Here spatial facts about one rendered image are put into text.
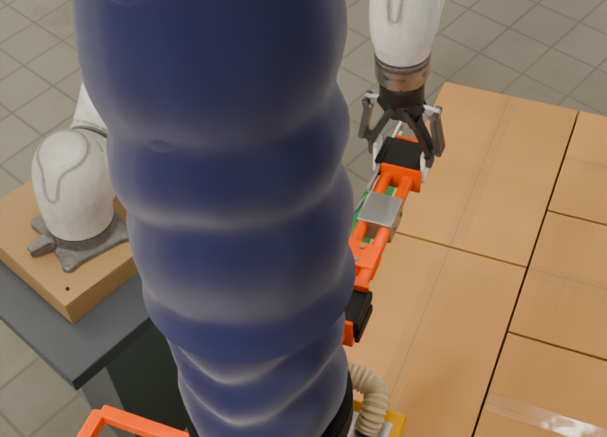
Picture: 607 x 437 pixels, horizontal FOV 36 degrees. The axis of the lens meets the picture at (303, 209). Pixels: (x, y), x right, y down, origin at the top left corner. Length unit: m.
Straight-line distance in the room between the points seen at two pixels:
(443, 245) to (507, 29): 1.67
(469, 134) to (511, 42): 1.22
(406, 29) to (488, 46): 2.42
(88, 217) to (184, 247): 1.20
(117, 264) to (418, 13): 1.00
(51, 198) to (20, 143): 1.70
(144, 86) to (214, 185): 0.11
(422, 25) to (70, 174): 0.86
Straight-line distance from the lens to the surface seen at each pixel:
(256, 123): 0.75
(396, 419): 1.52
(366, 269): 1.53
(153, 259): 0.92
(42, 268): 2.16
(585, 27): 3.99
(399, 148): 1.71
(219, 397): 1.09
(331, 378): 1.14
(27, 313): 2.20
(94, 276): 2.12
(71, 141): 2.02
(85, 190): 2.01
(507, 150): 2.67
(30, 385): 3.02
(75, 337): 2.12
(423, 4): 1.43
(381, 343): 2.25
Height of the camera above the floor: 2.44
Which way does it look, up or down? 49 degrees down
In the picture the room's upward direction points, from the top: 6 degrees counter-clockwise
